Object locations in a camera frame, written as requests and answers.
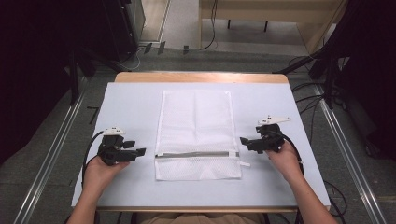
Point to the person's left hand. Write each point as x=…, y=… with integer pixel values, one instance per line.
x=101, y=174

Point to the metal floor rail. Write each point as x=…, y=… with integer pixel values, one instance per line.
x=49, y=155
x=348, y=155

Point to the black cabinet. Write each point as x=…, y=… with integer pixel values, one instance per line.
x=120, y=28

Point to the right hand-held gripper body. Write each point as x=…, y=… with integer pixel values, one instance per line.
x=270, y=137

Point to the person's right hand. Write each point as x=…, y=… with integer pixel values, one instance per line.
x=285, y=161

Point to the wooden table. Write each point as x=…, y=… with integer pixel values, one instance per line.
x=199, y=77

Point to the white mesh laundry bag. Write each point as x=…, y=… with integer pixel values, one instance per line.
x=197, y=133

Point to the light wooden bench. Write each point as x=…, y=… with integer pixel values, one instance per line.
x=274, y=12

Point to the light blue table mat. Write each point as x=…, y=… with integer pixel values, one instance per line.
x=130, y=112

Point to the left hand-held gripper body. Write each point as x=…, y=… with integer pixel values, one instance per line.
x=110, y=148

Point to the black stand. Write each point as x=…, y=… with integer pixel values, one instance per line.
x=76, y=71
x=323, y=65

